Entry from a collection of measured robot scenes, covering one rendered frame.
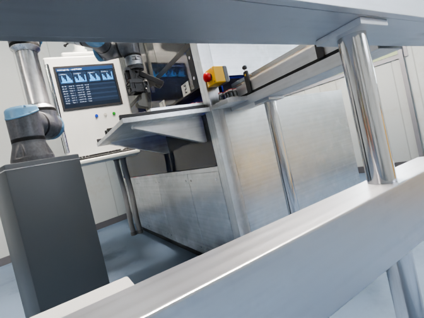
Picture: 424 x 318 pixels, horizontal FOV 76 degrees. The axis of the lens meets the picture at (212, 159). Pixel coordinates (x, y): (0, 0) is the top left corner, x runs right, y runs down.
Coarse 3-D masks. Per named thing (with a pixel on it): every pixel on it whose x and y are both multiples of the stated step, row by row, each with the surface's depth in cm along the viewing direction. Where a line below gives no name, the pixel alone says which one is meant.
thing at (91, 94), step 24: (72, 72) 190; (96, 72) 197; (120, 72) 204; (72, 96) 189; (96, 96) 196; (120, 96) 202; (72, 120) 188; (96, 120) 195; (72, 144) 187; (96, 144) 194
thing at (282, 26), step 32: (0, 0) 23; (32, 0) 24; (64, 0) 25; (96, 0) 26; (128, 0) 27; (160, 0) 28; (192, 0) 29; (224, 0) 31; (256, 0) 33; (288, 0) 34; (320, 0) 37; (352, 0) 41; (384, 0) 46; (416, 0) 53; (0, 32) 27; (32, 32) 29; (64, 32) 30; (96, 32) 32; (128, 32) 33; (160, 32) 35; (192, 32) 37; (224, 32) 39; (256, 32) 42; (288, 32) 45; (320, 32) 49; (384, 32) 58; (416, 32) 64
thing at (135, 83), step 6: (132, 66) 117; (138, 66) 118; (126, 72) 119; (132, 72) 119; (138, 72) 120; (126, 78) 118; (132, 78) 118; (138, 78) 120; (126, 84) 120; (132, 84) 116; (138, 84) 118; (144, 84) 119; (132, 90) 116; (138, 90) 117; (144, 90) 120
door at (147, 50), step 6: (144, 48) 177; (150, 48) 170; (144, 54) 180; (150, 54) 172; (144, 60) 182; (150, 60) 174; (144, 66) 184; (150, 66) 176; (156, 66) 168; (144, 72) 186; (150, 72) 178; (156, 72) 169
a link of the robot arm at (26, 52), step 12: (12, 48) 116; (24, 48) 117; (36, 48) 120; (24, 60) 117; (36, 60) 120; (24, 72) 117; (36, 72) 118; (24, 84) 117; (36, 84) 118; (36, 96) 117; (48, 96) 122; (48, 108) 118; (60, 120) 125; (48, 132) 116; (60, 132) 124
